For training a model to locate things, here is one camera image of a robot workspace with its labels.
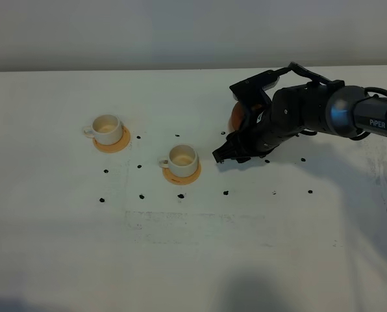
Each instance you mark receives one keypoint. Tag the far white teacup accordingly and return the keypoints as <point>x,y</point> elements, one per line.
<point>105,129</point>

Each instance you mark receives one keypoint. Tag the white teacup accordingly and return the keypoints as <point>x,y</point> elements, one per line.
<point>182,161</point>
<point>105,129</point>

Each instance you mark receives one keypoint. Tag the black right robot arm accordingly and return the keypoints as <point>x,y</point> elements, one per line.
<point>332,107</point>

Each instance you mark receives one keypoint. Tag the near white teacup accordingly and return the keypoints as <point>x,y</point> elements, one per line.
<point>182,161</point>

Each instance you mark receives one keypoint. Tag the orange coaster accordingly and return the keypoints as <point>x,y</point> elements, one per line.
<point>118,146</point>
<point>173,179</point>

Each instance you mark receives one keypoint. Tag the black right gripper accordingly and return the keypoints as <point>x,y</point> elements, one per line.
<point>281,119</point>

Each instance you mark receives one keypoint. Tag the far orange coaster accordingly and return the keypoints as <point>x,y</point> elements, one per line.
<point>118,146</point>

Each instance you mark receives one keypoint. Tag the brown clay teapot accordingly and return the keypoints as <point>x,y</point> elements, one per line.
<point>237,116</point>

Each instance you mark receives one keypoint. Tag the near orange coaster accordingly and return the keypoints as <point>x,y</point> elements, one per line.
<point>173,179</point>

